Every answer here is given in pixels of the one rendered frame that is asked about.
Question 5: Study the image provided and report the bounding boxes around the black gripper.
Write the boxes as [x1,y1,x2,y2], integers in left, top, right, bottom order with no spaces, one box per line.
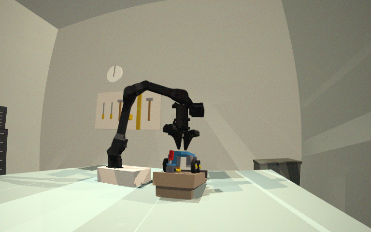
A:
[163,115,200,151]

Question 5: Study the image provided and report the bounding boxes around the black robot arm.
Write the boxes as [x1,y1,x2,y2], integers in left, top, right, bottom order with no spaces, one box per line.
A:
[106,80,204,169]

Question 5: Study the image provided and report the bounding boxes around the red-headed stop pin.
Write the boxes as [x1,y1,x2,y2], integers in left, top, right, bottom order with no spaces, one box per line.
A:
[169,150,174,164]

